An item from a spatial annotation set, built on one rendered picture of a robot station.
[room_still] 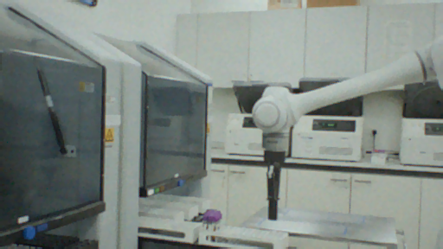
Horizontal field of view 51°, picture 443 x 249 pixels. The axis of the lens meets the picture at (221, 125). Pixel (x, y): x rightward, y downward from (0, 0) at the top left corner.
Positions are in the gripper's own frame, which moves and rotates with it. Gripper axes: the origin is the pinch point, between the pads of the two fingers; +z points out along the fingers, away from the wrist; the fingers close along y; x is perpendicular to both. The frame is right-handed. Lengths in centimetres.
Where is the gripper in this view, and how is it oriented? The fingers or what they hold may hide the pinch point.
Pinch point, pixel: (272, 209)
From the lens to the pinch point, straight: 161.5
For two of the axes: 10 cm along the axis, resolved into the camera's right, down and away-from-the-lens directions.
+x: 9.4, 0.4, -3.3
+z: -0.3, 10.0, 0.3
